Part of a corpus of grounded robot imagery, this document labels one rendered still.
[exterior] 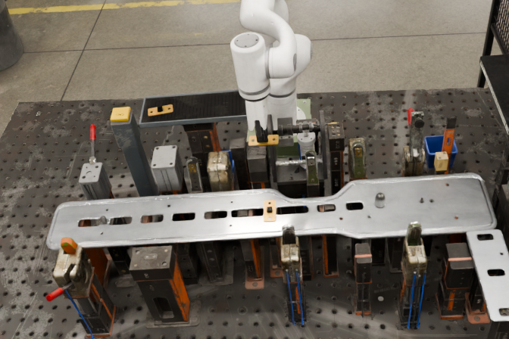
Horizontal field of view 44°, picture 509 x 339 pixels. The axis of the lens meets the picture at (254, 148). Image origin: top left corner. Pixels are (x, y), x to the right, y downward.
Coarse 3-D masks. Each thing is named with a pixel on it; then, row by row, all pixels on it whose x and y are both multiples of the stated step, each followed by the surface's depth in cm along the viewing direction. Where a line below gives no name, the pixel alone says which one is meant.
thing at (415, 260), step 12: (420, 240) 176; (408, 252) 173; (420, 252) 173; (408, 264) 172; (420, 264) 171; (408, 276) 176; (420, 276) 176; (408, 288) 183; (396, 300) 201; (408, 300) 188; (420, 300) 184; (408, 312) 190; (396, 324) 196; (408, 324) 193
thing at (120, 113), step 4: (116, 108) 213; (120, 108) 213; (124, 108) 213; (128, 108) 213; (112, 112) 212; (116, 112) 212; (120, 112) 212; (124, 112) 211; (128, 112) 211; (112, 116) 211; (116, 116) 210; (120, 116) 210; (124, 116) 210; (128, 116) 210; (112, 120) 210; (116, 120) 210; (120, 120) 210; (124, 120) 210
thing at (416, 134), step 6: (414, 114) 187; (420, 114) 187; (414, 120) 189; (420, 120) 185; (414, 126) 190; (420, 126) 186; (414, 132) 191; (420, 132) 190; (414, 138) 193; (420, 138) 191; (414, 144) 194; (420, 144) 193; (420, 150) 194; (420, 156) 195
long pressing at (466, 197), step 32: (224, 192) 202; (256, 192) 201; (352, 192) 196; (384, 192) 195; (416, 192) 194; (448, 192) 192; (480, 192) 191; (64, 224) 200; (128, 224) 198; (160, 224) 196; (192, 224) 195; (224, 224) 193; (256, 224) 192; (288, 224) 190; (320, 224) 189; (352, 224) 188; (384, 224) 186; (448, 224) 184; (480, 224) 183
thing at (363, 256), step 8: (360, 248) 183; (368, 248) 182; (360, 256) 181; (368, 256) 180; (360, 264) 180; (368, 264) 180; (360, 272) 183; (368, 272) 183; (360, 280) 185; (368, 280) 185; (360, 288) 190; (368, 288) 190; (352, 296) 204; (360, 296) 193; (368, 296) 193; (352, 304) 202; (360, 304) 196; (368, 304) 196; (360, 312) 199; (368, 312) 199
